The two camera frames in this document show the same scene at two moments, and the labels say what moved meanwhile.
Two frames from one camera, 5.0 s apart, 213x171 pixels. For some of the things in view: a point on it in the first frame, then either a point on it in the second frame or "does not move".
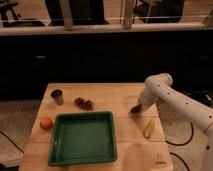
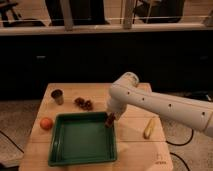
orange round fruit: [46, 123] does not move
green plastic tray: [81, 138] does not move
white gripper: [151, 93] -> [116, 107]
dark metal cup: [57, 94] does not move
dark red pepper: [136, 109] -> [110, 119]
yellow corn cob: [149, 128] does not move
